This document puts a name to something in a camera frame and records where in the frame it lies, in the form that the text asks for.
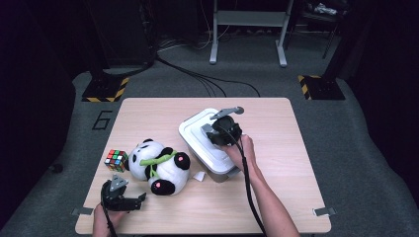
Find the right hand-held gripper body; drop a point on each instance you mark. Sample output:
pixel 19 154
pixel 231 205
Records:
pixel 227 130

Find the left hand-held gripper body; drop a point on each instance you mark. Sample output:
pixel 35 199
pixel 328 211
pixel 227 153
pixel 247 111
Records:
pixel 113 197

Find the white storage box lid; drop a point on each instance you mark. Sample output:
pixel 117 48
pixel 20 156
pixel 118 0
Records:
pixel 201 144

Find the colourful puzzle cube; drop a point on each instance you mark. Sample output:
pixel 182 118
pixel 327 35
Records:
pixel 116 161

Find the panda plush toy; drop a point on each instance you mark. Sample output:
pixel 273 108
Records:
pixel 158 164

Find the clear grey storage box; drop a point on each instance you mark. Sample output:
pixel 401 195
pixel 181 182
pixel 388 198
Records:
pixel 224 176

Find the person's left hand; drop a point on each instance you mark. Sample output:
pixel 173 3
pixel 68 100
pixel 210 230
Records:
pixel 105 219

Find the person's right hand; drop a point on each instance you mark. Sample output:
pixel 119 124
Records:
pixel 240 154

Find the grey round table grommet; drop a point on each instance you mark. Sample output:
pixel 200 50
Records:
pixel 240 110

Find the black striped stand base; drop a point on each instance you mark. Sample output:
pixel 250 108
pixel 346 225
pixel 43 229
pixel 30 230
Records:
pixel 321 87
pixel 105 89

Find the dark chair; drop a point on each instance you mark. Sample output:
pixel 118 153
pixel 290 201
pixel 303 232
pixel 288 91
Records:
pixel 321 15

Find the white metal stand frame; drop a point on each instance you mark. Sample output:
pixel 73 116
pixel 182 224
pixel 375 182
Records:
pixel 250 18

